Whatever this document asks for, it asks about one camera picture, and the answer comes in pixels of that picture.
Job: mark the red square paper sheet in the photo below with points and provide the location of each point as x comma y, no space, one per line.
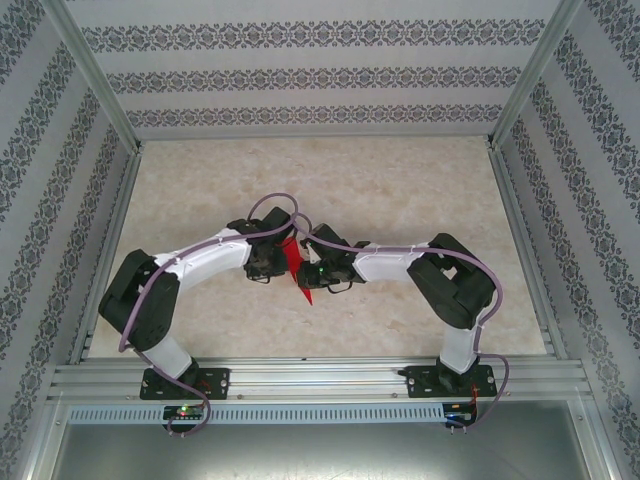
294,262

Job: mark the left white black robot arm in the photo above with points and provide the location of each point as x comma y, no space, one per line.
135,300

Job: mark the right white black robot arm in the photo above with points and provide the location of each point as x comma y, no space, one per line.
450,290

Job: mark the grey metal sheet panel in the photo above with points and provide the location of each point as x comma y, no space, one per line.
320,450

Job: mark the small circuit board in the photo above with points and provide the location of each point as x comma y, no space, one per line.
182,412
457,415

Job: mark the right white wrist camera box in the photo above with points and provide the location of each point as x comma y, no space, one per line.
312,254

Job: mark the long aluminium mounting rail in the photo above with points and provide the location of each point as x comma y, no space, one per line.
320,380

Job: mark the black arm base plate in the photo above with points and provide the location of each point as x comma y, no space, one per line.
217,385
420,382

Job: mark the aluminium table side rail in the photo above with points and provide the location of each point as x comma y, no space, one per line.
116,225
517,225

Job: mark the aluminium frame post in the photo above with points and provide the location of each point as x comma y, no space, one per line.
536,65
90,65

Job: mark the aluminium frame bar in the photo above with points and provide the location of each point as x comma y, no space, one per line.
600,440
42,440

